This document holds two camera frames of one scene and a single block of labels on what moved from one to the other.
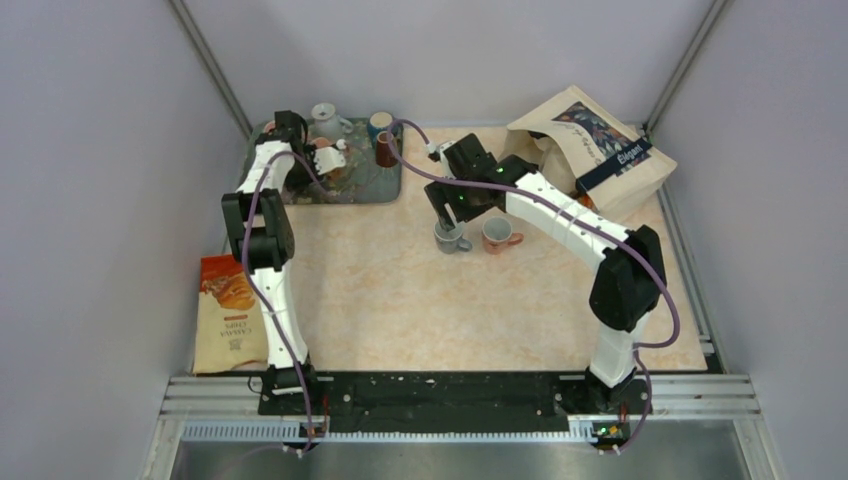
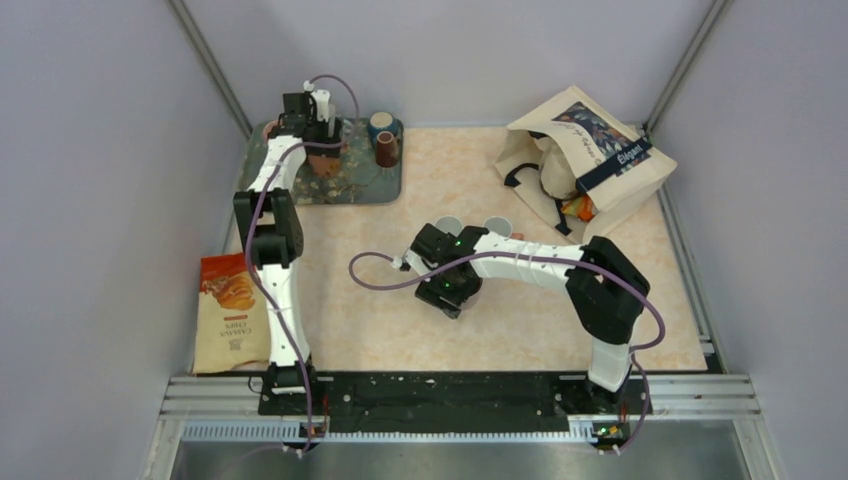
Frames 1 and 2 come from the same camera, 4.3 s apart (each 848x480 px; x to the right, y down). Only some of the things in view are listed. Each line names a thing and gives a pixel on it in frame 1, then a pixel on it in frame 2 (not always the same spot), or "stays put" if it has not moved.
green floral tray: [362, 181] stays put
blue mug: [380, 121] stays put
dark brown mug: [385, 156] stays put
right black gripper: [442, 193] → [432, 293]
